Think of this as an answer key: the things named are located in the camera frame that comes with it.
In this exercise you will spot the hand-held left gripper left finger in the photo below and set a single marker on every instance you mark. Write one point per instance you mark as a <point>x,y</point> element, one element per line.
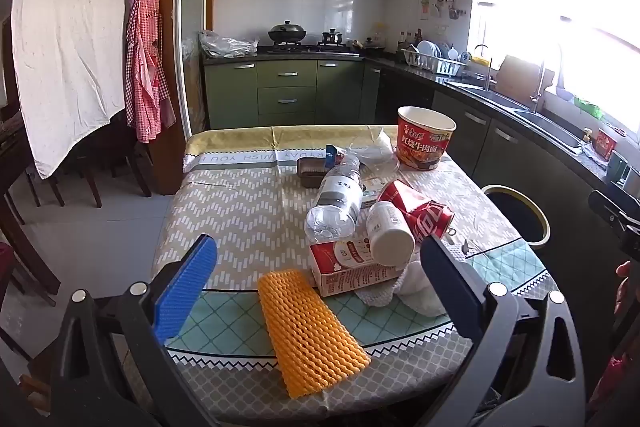
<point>187,287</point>

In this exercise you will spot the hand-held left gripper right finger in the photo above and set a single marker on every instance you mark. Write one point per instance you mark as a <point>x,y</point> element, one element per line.
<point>447,292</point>

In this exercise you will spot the black trash bin yellow rim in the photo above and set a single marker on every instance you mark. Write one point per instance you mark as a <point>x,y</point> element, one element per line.
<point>542,227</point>

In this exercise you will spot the crushed red soda can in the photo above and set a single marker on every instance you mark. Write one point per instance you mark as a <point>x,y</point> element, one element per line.
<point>425,217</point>

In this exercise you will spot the white pill bottle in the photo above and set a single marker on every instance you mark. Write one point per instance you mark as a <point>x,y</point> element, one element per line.
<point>389,232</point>

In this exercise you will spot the red and white milk carton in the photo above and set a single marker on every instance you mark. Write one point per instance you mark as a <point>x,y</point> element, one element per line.
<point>340,269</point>

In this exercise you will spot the orange foam fruit net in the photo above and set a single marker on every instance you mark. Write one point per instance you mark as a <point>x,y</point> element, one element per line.
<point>307,332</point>

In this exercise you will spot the clear plastic water bottle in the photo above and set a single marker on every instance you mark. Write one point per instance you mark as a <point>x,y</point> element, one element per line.
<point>337,202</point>

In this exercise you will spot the red instant noodle cup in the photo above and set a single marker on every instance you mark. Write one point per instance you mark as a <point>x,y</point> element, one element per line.
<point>425,142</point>

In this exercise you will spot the person's right hand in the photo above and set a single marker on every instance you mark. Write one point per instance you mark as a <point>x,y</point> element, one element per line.
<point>624,268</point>

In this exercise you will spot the white knitted cloth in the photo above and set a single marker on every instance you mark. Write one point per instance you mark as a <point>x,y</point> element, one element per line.
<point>415,292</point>

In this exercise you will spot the red food package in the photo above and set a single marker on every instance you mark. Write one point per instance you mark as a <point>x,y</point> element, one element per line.
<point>604,146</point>

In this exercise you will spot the patterned tablecloth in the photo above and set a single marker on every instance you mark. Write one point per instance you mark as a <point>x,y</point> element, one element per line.
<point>240,207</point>

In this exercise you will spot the steel kitchen sink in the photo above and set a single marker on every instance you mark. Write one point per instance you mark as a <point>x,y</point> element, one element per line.
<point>545,122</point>

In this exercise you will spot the person's pink clothing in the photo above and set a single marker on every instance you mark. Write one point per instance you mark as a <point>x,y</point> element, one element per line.
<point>620,342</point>

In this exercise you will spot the steel faucet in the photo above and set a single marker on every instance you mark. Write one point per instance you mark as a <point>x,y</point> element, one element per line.
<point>537,92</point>

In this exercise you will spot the dark wooden chair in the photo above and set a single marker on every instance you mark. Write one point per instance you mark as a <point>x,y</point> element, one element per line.
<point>115,162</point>

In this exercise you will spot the clear plastic bag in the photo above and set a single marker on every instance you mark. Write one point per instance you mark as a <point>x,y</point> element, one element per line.
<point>375,152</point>

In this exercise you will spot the small brown tray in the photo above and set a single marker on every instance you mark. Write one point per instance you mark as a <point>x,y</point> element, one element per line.
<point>310,172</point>

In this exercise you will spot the small blue packet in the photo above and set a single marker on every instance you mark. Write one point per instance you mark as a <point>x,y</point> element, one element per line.
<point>334,156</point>

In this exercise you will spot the dark red cloth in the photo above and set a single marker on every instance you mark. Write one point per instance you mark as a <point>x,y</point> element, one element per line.
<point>5,272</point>

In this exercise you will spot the green base cabinets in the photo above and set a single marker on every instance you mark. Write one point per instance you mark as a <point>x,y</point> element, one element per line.
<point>230,92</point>

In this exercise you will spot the dish rack with dishes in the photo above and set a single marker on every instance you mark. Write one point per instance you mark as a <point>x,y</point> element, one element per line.
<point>435,59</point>

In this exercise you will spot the red checked apron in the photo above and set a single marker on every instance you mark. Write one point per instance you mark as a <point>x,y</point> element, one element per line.
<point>145,57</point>

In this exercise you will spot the crumpled plastic bag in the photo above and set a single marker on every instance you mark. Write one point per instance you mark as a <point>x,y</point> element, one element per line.
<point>225,44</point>

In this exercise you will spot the pan with lid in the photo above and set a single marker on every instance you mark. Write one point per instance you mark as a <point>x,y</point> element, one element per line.
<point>372,47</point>

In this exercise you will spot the gas stove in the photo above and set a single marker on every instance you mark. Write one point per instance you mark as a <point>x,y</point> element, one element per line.
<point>310,50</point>

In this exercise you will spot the white hanging sheet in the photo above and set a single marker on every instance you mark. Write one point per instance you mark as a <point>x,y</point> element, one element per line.
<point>70,47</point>

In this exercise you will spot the black wok with lid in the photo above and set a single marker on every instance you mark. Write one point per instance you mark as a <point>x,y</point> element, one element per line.
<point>287,32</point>

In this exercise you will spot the small black pot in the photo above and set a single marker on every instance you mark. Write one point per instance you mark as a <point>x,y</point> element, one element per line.
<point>332,38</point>

